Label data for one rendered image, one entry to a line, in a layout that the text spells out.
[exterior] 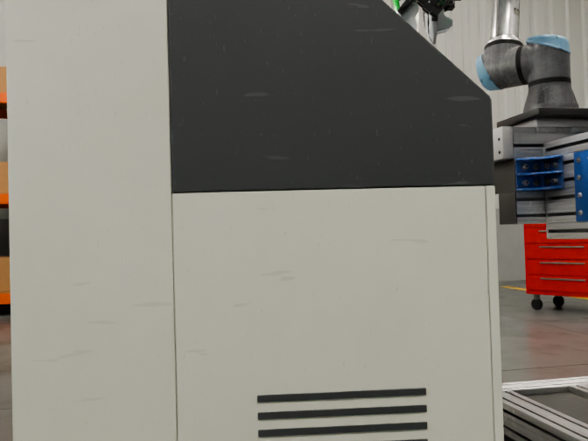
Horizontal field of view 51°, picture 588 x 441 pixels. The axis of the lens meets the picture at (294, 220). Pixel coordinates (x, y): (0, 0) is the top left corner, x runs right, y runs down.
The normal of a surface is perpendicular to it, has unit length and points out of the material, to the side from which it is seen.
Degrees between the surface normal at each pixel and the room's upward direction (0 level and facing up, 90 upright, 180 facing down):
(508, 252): 90
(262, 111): 90
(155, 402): 90
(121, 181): 90
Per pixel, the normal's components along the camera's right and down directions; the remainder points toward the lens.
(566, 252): -0.81, 0.01
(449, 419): 0.06, -0.03
